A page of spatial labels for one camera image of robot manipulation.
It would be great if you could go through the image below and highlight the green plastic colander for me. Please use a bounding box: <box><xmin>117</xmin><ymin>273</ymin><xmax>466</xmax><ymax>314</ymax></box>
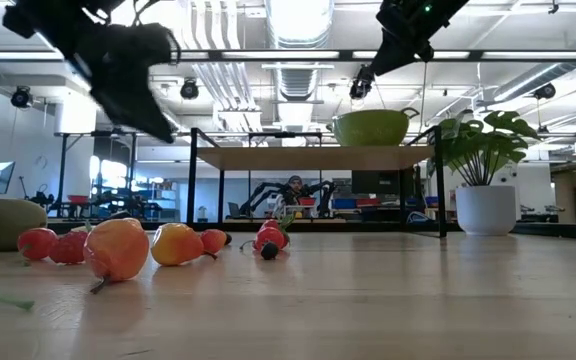
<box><xmin>331</xmin><ymin>107</ymin><xmax>422</xmax><ymax>148</ymax></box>

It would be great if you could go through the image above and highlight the small orange-red strawberry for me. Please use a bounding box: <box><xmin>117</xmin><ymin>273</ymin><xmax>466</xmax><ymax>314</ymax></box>
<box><xmin>198</xmin><ymin>228</ymin><xmax>228</xmax><ymax>255</ymax></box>

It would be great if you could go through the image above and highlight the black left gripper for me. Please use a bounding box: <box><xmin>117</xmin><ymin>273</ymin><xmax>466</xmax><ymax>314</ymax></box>
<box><xmin>75</xmin><ymin>22</ymin><xmax>182</xmax><ymax>144</ymax></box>

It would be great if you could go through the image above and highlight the red raspberry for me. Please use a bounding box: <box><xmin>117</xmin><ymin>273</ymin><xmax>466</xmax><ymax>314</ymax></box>
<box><xmin>48</xmin><ymin>229</ymin><xmax>89</xmax><ymax>266</ymax></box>

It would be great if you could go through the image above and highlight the black background rig frame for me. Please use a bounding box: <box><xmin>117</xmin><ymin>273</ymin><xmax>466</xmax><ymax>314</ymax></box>
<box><xmin>53</xmin><ymin>130</ymin><xmax>139</xmax><ymax>219</ymax></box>

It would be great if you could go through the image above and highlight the red strawberry with green leaves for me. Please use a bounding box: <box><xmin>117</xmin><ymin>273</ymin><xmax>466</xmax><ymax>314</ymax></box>
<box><xmin>260</xmin><ymin>213</ymin><xmax>297</xmax><ymax>235</ymax></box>

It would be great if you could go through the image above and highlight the red cherry with green stem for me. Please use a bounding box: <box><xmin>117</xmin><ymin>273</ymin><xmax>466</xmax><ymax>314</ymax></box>
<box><xmin>16</xmin><ymin>227</ymin><xmax>59</xmax><ymax>262</ymax></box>

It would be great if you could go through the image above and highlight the small red strawberry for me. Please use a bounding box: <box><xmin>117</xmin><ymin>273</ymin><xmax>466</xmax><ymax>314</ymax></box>
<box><xmin>237</xmin><ymin>226</ymin><xmax>289</xmax><ymax>253</ymax></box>

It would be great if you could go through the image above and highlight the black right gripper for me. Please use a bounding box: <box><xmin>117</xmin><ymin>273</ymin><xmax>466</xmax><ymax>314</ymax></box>
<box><xmin>370</xmin><ymin>0</ymin><xmax>469</xmax><ymax>76</ymax></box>

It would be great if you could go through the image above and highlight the black overhead crossbar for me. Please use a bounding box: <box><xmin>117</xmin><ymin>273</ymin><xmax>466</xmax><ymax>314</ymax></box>
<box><xmin>0</xmin><ymin>48</ymin><xmax>576</xmax><ymax>64</ymax></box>

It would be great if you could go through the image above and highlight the orange yellow peach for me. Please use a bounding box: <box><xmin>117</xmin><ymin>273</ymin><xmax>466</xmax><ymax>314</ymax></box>
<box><xmin>83</xmin><ymin>217</ymin><xmax>151</xmax><ymax>295</ymax></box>
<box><xmin>150</xmin><ymin>222</ymin><xmax>219</xmax><ymax>268</ymax></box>

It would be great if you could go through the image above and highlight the black ceiling spotlight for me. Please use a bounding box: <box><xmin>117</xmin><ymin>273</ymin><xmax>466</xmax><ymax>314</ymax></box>
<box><xmin>10</xmin><ymin>85</ymin><xmax>34</xmax><ymax>110</ymax></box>
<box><xmin>179</xmin><ymin>78</ymin><xmax>201</xmax><ymax>101</ymax></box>
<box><xmin>533</xmin><ymin>82</ymin><xmax>558</xmax><ymax>101</ymax></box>
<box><xmin>349</xmin><ymin>63</ymin><xmax>377</xmax><ymax>101</ymax></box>

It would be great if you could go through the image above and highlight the person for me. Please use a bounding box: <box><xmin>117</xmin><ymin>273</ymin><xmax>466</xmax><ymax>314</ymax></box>
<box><xmin>273</xmin><ymin>174</ymin><xmax>319</xmax><ymax>219</ymax></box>

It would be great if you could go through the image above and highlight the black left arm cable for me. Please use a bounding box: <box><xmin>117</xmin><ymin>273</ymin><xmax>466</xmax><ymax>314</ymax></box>
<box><xmin>130</xmin><ymin>0</ymin><xmax>162</xmax><ymax>26</ymax></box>

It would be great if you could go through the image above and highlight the wooden shelf with black legs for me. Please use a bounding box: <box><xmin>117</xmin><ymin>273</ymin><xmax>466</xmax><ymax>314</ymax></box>
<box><xmin>186</xmin><ymin>126</ymin><xmax>449</xmax><ymax>239</ymax></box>

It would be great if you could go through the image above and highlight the green plant in white pot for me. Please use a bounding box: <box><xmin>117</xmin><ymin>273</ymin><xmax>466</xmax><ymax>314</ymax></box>
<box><xmin>427</xmin><ymin>108</ymin><xmax>542</xmax><ymax>237</ymax></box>

